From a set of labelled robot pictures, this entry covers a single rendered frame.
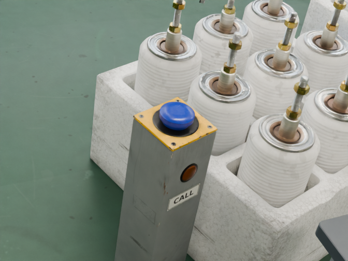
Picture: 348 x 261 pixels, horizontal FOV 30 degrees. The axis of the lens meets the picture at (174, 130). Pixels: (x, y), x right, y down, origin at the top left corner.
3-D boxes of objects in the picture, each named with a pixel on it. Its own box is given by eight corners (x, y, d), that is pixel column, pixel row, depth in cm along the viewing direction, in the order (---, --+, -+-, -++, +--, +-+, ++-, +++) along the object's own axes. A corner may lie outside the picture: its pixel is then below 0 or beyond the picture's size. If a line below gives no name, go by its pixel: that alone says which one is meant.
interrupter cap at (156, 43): (199, 41, 101) (199, 37, 101) (192, 67, 95) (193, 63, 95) (151, 31, 101) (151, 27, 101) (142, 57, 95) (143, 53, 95)
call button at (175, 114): (199, 128, 75) (202, 114, 73) (173, 140, 72) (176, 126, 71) (176, 110, 77) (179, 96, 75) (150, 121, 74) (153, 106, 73)
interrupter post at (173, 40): (180, 46, 99) (184, 27, 97) (178, 54, 97) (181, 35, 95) (164, 43, 99) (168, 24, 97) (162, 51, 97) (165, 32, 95)
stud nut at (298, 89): (299, 85, 82) (301, 79, 82) (310, 91, 82) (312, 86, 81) (290, 90, 81) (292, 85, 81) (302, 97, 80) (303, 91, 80)
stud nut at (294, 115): (291, 108, 85) (293, 103, 84) (302, 115, 84) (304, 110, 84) (283, 114, 84) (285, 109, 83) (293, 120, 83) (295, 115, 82)
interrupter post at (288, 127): (279, 141, 85) (286, 121, 83) (274, 129, 87) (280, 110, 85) (297, 141, 85) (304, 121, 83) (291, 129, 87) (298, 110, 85)
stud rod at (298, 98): (288, 120, 85) (304, 73, 81) (294, 124, 85) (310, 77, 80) (284, 123, 85) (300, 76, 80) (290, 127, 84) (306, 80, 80)
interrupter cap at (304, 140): (266, 154, 82) (267, 150, 82) (251, 117, 88) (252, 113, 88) (321, 154, 84) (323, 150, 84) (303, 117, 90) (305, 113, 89)
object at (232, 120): (191, 207, 98) (213, 114, 87) (162, 166, 104) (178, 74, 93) (244, 191, 103) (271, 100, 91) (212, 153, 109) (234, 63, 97)
